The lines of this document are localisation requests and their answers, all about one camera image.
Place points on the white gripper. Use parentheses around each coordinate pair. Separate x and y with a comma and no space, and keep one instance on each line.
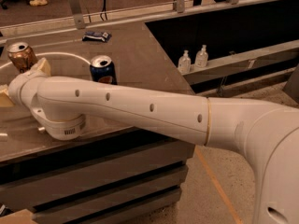
(19,84)

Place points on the orange soda can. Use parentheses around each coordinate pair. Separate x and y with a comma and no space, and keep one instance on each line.
(22,56)

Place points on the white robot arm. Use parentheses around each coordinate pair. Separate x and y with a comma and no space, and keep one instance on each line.
(265,134)

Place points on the blue Pepsi can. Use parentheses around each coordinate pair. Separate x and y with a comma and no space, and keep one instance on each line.
(103,70)

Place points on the blue rxbar blueberry wrapper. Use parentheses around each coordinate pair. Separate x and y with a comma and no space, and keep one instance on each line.
(96,36)

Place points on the grey drawer cabinet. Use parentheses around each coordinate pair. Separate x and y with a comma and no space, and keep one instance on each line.
(110,174)

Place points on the left clear sanitizer bottle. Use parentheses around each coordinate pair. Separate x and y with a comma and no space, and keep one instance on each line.
(184,63)

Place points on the clear sanitizer bottle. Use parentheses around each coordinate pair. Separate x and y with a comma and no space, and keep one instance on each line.
(201,57)
(184,63)

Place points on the right clear sanitizer bottle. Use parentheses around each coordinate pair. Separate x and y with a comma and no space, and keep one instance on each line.
(201,57)

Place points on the metal railing post left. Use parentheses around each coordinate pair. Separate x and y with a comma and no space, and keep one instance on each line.
(77,14)

